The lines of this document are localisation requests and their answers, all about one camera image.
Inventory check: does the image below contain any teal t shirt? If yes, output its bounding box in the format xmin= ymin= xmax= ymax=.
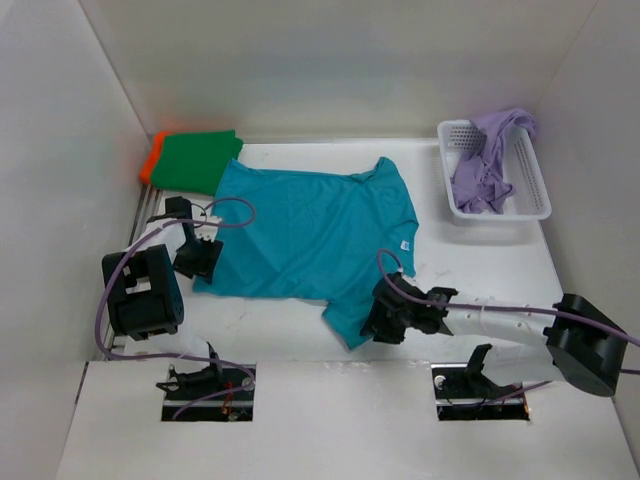
xmin=193 ymin=157 xmax=419 ymax=350

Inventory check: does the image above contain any green t shirt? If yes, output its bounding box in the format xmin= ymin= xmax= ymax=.
xmin=150 ymin=130 xmax=244 ymax=196

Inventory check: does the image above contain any orange t shirt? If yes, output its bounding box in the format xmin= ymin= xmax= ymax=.
xmin=138 ymin=131 xmax=171 ymax=185

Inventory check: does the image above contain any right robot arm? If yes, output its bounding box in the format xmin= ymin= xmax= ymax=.
xmin=361 ymin=272 xmax=627 ymax=401

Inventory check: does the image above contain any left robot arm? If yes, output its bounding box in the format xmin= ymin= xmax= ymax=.
xmin=107 ymin=196 xmax=223 ymax=392

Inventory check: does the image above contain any lilac t shirt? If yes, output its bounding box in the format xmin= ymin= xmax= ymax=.
xmin=451 ymin=108 xmax=537 ymax=214

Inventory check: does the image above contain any white laundry basket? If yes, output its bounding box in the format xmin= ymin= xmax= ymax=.
xmin=437 ymin=120 xmax=552 ymax=226

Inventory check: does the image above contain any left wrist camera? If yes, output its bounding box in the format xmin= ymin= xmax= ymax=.
xmin=194 ymin=216 xmax=221 ymax=241

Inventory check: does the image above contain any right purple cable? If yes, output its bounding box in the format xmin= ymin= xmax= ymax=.
xmin=375 ymin=248 xmax=640 ymax=406

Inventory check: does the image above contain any purple cable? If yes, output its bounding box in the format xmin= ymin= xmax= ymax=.
xmin=94 ymin=197 xmax=257 ymax=421
xmin=375 ymin=248 xmax=640 ymax=406

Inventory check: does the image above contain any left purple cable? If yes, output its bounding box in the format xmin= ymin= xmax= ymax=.
xmin=94 ymin=197 xmax=257 ymax=421

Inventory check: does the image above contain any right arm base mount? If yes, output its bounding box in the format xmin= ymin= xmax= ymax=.
xmin=431 ymin=344 xmax=530 ymax=421

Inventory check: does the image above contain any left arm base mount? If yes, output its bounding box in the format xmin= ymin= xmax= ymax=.
xmin=156 ymin=365 xmax=255 ymax=423

